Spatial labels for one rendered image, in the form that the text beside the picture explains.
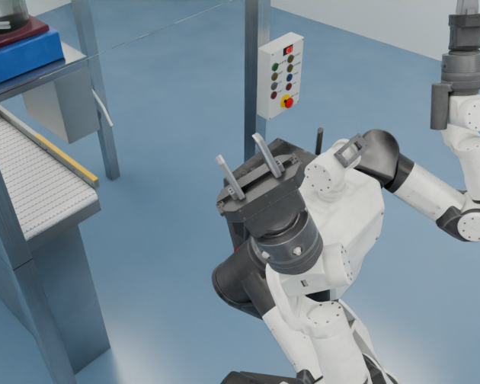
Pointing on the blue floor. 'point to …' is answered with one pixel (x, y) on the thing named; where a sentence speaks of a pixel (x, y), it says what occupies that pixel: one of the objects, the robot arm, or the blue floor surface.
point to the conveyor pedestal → (57, 293)
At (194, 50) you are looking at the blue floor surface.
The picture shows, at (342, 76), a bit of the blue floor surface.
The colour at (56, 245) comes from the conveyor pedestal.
